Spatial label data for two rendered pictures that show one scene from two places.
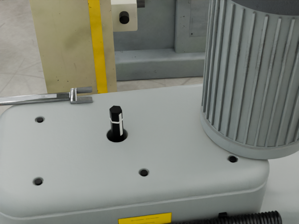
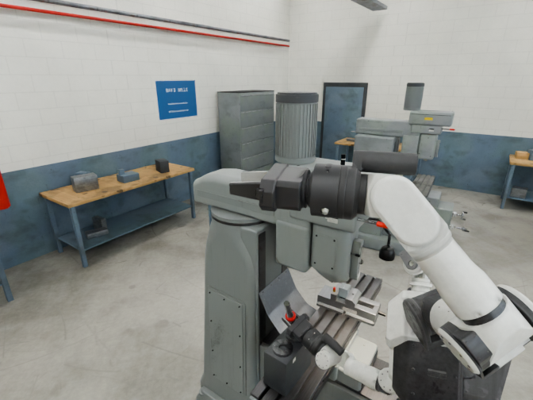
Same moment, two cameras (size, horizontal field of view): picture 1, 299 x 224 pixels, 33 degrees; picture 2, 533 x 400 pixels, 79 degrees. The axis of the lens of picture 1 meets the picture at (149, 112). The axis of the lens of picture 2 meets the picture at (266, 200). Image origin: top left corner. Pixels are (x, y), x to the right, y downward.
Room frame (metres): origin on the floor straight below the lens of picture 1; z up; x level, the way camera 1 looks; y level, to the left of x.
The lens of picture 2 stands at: (1.92, 0.77, 2.28)
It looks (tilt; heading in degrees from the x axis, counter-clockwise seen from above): 21 degrees down; 222
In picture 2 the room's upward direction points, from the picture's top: straight up
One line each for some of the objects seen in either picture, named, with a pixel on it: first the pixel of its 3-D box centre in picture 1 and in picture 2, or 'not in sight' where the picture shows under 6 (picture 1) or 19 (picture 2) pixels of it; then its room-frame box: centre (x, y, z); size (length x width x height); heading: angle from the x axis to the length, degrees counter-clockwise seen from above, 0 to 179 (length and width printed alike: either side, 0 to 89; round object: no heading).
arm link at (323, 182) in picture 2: not in sight; (303, 190); (1.49, 0.46, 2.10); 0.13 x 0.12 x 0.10; 26
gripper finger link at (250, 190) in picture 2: not in sight; (246, 190); (1.56, 0.40, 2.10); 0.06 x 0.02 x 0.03; 116
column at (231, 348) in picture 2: not in sight; (243, 312); (0.69, -0.55, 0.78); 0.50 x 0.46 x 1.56; 98
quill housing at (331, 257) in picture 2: not in sight; (335, 248); (0.61, 0.05, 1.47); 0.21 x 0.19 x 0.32; 8
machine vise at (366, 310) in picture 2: not in sight; (348, 300); (0.41, 0.06, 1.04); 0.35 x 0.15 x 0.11; 100
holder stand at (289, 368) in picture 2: not in sight; (289, 357); (1.01, 0.08, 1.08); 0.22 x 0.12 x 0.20; 5
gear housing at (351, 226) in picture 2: not in sight; (331, 207); (0.62, 0.01, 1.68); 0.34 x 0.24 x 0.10; 98
